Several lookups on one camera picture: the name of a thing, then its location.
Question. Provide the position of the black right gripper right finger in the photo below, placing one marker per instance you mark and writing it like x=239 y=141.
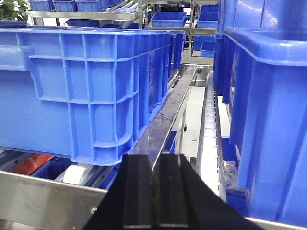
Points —
x=184 y=202

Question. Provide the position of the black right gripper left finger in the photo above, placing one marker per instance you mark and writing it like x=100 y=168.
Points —
x=128 y=203

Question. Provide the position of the stainless steel shelf beam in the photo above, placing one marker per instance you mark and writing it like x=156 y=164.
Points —
x=46 y=204

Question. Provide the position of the background steel shelf rack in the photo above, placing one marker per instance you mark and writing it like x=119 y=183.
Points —
x=137 y=11

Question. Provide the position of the white roller track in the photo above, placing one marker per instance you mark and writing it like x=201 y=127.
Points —
x=209 y=163

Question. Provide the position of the red flat package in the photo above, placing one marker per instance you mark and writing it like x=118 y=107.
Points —
x=31 y=164

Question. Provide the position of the large blue upper crate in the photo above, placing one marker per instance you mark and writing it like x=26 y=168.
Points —
x=87 y=94

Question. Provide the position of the large blue crate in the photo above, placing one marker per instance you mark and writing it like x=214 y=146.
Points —
x=87 y=94
x=260 y=70

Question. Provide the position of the large blue right crate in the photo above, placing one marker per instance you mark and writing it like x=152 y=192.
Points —
x=260 y=70

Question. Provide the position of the small blue background bin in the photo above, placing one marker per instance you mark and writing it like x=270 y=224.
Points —
x=169 y=19

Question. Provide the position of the steel roller track rail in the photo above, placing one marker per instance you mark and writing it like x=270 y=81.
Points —
x=169 y=117

